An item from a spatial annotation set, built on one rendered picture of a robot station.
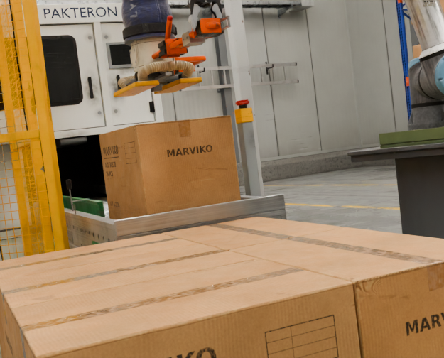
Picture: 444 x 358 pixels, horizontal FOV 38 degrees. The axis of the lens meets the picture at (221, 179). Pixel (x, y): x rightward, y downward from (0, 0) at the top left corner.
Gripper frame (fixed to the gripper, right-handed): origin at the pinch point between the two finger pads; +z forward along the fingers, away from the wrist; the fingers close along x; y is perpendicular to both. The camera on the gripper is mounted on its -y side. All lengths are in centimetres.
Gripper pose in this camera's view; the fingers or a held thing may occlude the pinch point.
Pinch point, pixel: (207, 28)
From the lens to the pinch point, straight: 227.2
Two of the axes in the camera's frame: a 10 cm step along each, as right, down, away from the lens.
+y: -4.0, 0.0, 9.2
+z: 1.1, 9.9, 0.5
